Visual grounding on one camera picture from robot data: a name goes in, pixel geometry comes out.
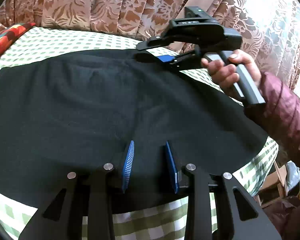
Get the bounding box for black embroidered pants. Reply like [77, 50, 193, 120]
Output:
[0, 49, 268, 207]

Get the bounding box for person's right hand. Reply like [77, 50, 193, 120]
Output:
[201, 49, 262, 100]

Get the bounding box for green checkered bed sheet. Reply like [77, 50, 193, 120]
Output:
[0, 27, 279, 239]

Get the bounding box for brown floral curtain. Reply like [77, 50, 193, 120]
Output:
[0, 0, 300, 88]

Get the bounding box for cardboard box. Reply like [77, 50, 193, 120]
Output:
[254, 161, 288, 209]

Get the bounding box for colourful checkered pillow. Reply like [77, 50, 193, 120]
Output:
[0, 23, 36, 56]

